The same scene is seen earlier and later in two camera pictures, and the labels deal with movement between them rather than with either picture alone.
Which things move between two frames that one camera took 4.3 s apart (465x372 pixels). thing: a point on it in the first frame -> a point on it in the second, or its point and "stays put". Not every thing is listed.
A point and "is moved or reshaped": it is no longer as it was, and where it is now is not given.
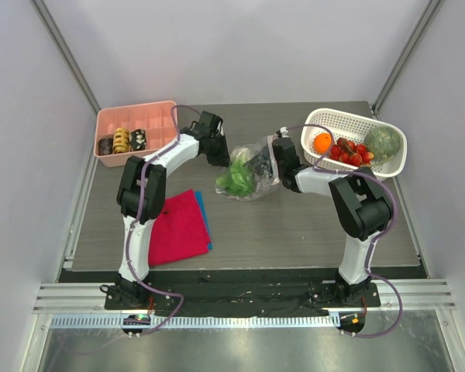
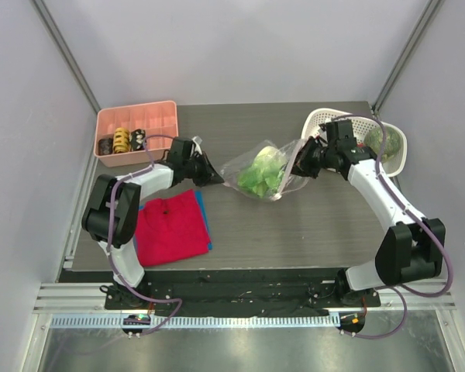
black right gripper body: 280,153 -> 308,157
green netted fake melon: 385,142 stays put
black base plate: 242,293 stays put
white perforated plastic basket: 352,126 stays put
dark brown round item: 105,146 stays put
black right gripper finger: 260,163 -> 304,156
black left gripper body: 218,153 -> 191,169
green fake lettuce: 240,181 is moved or reshaped
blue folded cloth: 202,208 stays put
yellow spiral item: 121,139 stays put
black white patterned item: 138,139 stays put
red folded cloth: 179,232 stays put
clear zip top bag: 252,172 is moved or reshaped
